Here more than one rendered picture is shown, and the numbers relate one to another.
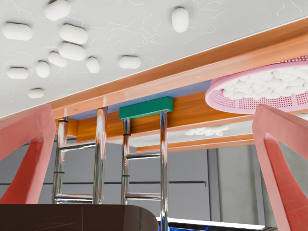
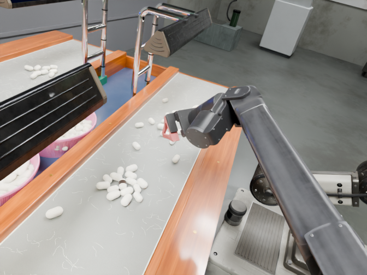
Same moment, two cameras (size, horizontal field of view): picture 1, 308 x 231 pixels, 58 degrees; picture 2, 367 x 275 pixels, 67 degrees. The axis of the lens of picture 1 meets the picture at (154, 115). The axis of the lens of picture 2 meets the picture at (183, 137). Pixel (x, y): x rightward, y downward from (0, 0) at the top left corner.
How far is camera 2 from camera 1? 0.67 m
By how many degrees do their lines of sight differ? 43
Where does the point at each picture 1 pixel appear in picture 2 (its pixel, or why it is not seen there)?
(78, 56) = (160, 125)
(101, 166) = (136, 65)
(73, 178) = not seen: outside the picture
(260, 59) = (94, 136)
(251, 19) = (109, 151)
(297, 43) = (90, 146)
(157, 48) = (131, 132)
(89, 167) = not seen: outside the picture
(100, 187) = (137, 55)
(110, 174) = not seen: outside the picture
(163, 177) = (86, 45)
